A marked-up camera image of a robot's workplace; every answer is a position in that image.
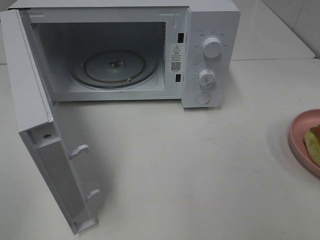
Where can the white adjacent table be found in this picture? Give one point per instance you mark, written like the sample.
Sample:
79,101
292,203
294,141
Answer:
262,35

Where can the white microwave knob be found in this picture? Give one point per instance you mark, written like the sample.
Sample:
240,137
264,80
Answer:
212,47
207,78

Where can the white microwave door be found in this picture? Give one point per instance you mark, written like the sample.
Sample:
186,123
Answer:
37,121

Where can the white microwave oven body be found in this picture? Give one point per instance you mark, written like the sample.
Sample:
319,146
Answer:
170,30

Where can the toast sandwich with lettuce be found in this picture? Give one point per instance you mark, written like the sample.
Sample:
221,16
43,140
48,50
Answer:
312,142

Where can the pink round plate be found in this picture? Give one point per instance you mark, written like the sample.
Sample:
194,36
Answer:
296,139

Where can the round white door release button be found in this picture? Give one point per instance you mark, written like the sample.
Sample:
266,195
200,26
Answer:
203,98

